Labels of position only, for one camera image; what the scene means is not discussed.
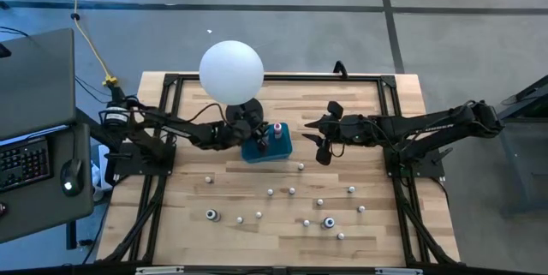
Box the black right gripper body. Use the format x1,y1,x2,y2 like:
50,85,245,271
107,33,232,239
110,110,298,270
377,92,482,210
316,100,368,166

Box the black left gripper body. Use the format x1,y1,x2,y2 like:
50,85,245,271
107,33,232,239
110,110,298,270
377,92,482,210
216,114,265,152

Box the teal bottle holder block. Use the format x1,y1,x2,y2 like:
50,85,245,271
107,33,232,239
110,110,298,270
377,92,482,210
241,121,294,164

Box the white globe lamp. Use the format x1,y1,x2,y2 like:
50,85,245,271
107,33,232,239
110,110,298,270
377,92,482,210
199,39,265,129

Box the white box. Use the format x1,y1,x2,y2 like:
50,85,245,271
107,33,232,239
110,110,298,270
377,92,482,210
91,144,115,191

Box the black computer mouse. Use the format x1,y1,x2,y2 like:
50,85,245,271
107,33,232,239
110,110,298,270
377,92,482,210
59,158,86,198

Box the grey metal cart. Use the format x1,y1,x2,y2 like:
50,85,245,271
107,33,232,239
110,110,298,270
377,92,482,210
496,74,548,218

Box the grey desk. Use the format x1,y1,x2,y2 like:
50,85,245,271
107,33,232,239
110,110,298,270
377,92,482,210
0,123,95,250

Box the grey computer monitor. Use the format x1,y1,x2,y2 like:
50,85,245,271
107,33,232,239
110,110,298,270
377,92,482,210
0,27,78,141

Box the black backlit keyboard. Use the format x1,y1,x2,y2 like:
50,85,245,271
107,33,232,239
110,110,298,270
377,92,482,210
0,136,53,194

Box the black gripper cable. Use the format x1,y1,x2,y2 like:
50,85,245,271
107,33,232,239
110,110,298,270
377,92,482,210
187,102,228,124

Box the black aluminium table frame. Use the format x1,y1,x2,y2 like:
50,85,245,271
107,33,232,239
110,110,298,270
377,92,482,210
96,72,462,267

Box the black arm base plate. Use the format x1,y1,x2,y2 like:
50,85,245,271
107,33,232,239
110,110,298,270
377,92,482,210
383,144,446,180
111,140,177,177

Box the yellow cable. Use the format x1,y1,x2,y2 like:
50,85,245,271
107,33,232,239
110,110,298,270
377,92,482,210
61,0,119,87

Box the silver bracket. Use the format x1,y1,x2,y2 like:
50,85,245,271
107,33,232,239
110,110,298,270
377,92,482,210
374,267,424,275
134,266,185,275

